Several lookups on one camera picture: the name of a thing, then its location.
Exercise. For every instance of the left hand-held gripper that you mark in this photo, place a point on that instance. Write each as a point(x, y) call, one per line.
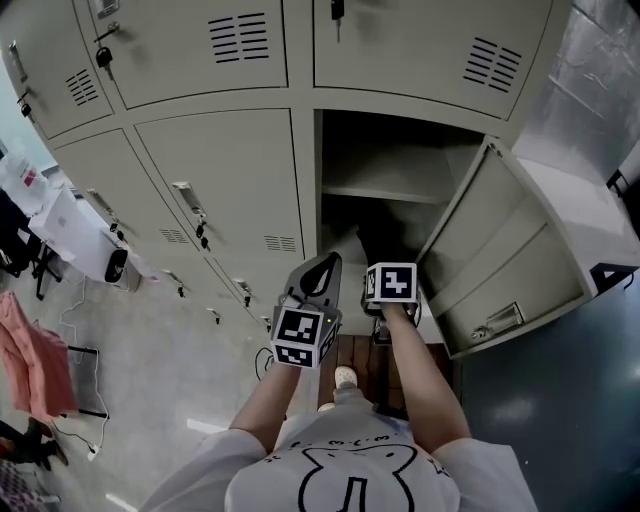
point(297, 330)

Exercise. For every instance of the white waste bin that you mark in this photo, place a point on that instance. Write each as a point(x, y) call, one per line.
point(125, 275)

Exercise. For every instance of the pink jacket on rack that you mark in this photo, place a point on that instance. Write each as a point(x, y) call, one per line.
point(35, 360)

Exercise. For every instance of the person's white printed t-shirt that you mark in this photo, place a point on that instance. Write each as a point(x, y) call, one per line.
point(350, 475)

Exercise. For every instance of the person's left forearm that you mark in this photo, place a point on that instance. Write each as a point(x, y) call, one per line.
point(267, 405)

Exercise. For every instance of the white water dispenser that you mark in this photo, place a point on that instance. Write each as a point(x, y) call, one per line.
point(70, 230)

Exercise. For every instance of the silver foil panel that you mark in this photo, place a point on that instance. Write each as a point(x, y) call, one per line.
point(595, 75)

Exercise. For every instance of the person's right forearm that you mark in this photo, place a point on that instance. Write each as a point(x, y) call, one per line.
point(425, 380)

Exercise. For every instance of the black office chair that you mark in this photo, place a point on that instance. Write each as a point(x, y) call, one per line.
point(20, 240)

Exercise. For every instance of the brown wooden slatted bench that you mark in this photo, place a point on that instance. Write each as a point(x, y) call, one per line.
point(365, 365)

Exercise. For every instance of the person's white shoe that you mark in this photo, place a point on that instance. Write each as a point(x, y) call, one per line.
point(346, 376)
point(326, 407)

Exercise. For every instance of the person's grey trouser leg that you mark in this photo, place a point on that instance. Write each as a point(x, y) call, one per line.
point(352, 400)

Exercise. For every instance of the clear water dispenser bottle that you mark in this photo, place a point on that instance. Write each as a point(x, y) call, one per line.
point(20, 175)

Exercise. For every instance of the white power strip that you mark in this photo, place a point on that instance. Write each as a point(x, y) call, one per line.
point(92, 454)

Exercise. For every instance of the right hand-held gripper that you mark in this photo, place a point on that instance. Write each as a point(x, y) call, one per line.
point(397, 282)

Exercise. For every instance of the grey metal locker cabinet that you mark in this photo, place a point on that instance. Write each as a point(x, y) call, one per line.
point(225, 165)

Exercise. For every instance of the black umbrella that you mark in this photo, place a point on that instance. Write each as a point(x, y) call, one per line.
point(372, 245)

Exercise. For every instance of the black faucet-shaped stand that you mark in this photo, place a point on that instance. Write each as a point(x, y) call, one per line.
point(619, 180)

